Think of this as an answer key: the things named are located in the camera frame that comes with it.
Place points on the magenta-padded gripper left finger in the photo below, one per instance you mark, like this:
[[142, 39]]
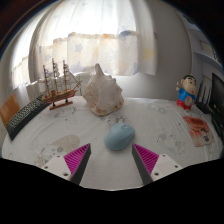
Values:
[[76, 159]]

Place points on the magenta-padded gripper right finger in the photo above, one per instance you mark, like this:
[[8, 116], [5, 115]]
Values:
[[148, 159]]

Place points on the light blue computer mouse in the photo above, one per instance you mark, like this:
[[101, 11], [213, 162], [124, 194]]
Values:
[[119, 136]]

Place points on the red printed mouse pad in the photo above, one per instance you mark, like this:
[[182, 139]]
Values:
[[199, 130]]

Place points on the white cartoon-print tablecloth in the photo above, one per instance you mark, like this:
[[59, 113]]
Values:
[[160, 126]]

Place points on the wooden model sailing ship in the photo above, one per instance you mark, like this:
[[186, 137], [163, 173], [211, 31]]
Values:
[[58, 95]]

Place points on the black computer keyboard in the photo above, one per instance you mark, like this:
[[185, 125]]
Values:
[[25, 115]]

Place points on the large white conch shell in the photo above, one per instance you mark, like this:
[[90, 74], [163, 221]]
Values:
[[103, 95]]

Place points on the black router with antennas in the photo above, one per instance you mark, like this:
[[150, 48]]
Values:
[[203, 106]]

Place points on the cartoon boy figurine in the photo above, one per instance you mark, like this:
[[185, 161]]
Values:
[[186, 91]]

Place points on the brown wooden chair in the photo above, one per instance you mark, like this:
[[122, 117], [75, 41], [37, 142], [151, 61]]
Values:
[[9, 110]]

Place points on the black computer monitor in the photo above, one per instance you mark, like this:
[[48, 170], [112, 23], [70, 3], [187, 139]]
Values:
[[218, 100]]

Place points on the white star-print curtain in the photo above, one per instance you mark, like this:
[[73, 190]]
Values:
[[93, 40]]

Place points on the white wall shelf unit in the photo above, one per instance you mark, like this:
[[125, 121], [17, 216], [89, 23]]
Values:
[[206, 53]]

